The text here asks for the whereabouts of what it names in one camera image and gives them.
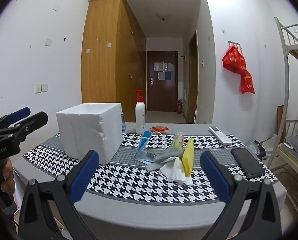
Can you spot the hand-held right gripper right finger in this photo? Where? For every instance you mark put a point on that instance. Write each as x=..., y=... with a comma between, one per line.
x=214, y=177

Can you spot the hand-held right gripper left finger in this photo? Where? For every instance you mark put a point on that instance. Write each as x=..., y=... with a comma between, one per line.
x=85, y=177

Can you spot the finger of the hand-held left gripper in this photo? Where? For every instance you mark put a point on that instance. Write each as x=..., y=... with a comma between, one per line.
x=19, y=113
x=35, y=120

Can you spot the yellow sponge cloth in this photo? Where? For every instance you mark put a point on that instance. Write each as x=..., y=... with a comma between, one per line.
x=188, y=155

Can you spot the white paper tissues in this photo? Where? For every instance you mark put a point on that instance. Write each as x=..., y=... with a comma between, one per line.
x=174, y=172

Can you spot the white foam box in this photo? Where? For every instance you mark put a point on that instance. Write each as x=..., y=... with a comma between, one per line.
x=84, y=130

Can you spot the green pink tissue packet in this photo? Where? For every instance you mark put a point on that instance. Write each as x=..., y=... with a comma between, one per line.
x=177, y=140

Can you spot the grey sock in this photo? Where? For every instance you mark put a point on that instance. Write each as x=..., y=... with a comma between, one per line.
x=164, y=155

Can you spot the person's left hand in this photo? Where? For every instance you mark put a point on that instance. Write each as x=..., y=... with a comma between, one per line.
x=8, y=177

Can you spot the black smartphone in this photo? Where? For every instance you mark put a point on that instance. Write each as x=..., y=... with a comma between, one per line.
x=247, y=162

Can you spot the white remote control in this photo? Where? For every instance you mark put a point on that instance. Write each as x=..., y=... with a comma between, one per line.
x=220, y=135

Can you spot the houndstooth table runner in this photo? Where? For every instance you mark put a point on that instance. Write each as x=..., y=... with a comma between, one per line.
x=129, y=182

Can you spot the clear plastic bag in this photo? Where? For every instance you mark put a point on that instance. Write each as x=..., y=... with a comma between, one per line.
x=270, y=145

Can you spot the blue spray bottle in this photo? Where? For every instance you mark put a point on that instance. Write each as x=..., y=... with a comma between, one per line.
x=123, y=123

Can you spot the red snack packet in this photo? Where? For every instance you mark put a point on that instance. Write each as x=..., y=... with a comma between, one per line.
x=160, y=129

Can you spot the red fire extinguisher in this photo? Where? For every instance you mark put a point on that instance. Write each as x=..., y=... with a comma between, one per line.
x=180, y=107

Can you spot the white red pump lotion bottle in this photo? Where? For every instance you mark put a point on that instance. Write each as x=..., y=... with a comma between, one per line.
x=140, y=117

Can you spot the brown wooden boards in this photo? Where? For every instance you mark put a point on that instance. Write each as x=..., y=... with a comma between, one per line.
x=280, y=122

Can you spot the grey pillow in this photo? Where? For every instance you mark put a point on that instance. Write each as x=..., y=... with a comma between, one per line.
x=297, y=142

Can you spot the wooden wardrobe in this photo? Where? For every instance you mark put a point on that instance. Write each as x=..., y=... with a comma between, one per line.
x=101, y=55

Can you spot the red shopping bag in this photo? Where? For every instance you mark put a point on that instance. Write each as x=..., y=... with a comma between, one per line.
x=232, y=60
x=247, y=82

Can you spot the dark brown door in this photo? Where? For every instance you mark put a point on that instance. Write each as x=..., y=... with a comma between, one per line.
x=154, y=92

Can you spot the blue door notice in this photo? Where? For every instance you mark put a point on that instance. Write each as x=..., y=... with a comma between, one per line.
x=168, y=76

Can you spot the grey door notice sheet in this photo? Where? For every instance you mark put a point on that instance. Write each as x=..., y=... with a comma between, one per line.
x=161, y=66

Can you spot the white metal bunk bed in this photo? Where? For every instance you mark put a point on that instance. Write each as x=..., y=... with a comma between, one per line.
x=286, y=55

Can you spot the ceiling lamp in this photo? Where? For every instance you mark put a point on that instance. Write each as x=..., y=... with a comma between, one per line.
x=162, y=16

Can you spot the white wall socket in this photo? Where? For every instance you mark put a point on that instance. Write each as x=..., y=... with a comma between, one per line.
x=44, y=87
x=38, y=88

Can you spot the white wall switch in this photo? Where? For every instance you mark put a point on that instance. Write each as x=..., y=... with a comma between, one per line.
x=48, y=42

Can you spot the white blank wall plate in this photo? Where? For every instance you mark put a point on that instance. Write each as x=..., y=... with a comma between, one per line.
x=56, y=8

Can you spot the wall hook rack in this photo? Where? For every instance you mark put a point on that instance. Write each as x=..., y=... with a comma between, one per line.
x=234, y=43

